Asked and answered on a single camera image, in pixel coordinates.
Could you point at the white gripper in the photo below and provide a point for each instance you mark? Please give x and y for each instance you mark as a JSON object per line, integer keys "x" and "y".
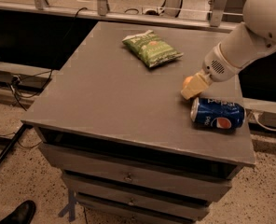
{"x": 215, "y": 64}

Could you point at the orange fruit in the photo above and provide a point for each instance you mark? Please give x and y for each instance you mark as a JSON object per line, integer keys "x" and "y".
{"x": 186, "y": 81}

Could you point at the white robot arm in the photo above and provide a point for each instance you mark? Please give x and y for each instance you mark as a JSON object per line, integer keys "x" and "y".
{"x": 252, "y": 39}

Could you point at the blue pepsi can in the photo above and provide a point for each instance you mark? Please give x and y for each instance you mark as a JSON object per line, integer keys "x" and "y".
{"x": 217, "y": 113}

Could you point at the green chip bag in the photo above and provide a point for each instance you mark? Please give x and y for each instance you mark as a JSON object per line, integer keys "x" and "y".
{"x": 151, "y": 49}

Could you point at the grey drawer cabinet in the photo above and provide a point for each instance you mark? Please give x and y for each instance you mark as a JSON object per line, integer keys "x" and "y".
{"x": 105, "y": 101}

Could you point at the bottom drawer with knob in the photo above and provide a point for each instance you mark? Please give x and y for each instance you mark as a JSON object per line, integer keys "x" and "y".
{"x": 131, "y": 212}

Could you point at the drawer with knob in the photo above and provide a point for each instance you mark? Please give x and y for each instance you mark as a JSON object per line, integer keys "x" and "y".
{"x": 131, "y": 212}
{"x": 136, "y": 173}
{"x": 134, "y": 196}

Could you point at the middle drawer with knob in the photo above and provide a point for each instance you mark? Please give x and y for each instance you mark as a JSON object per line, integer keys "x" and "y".
{"x": 134, "y": 196}

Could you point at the top drawer with knob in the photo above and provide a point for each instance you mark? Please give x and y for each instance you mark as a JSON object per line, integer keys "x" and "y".
{"x": 136, "y": 173}

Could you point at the black metal stand leg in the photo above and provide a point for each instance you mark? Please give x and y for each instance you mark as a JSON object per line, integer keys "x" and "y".
{"x": 10, "y": 142}

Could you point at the black shoe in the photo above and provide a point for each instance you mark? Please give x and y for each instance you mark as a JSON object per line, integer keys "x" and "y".
{"x": 23, "y": 214}

